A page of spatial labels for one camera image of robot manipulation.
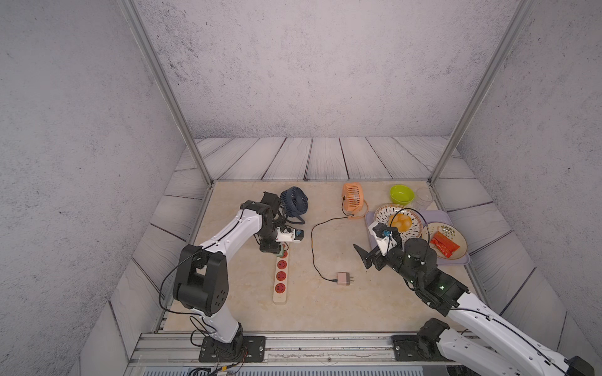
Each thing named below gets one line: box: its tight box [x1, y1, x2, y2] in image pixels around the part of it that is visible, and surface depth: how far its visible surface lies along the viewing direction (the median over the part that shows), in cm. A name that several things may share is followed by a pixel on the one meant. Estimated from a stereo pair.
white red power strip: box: [272, 249, 289, 305], surface depth 87 cm
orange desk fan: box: [342, 181, 367, 221], surface depth 104 cm
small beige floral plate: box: [421, 221, 468, 261], surface depth 98 cm
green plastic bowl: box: [389, 184, 415, 207], surface depth 113 cm
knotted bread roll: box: [388, 213, 413, 233], surface depth 103 cm
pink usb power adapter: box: [337, 271, 355, 286], surface depth 88 cm
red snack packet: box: [430, 231, 461, 258], surface depth 97 cm
